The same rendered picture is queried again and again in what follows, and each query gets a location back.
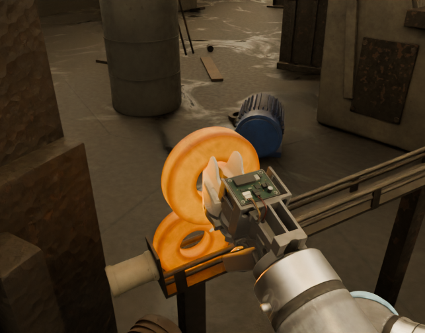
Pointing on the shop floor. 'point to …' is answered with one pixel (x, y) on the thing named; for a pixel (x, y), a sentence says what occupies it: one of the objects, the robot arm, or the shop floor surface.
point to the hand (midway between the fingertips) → (211, 166)
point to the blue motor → (262, 124)
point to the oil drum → (143, 55)
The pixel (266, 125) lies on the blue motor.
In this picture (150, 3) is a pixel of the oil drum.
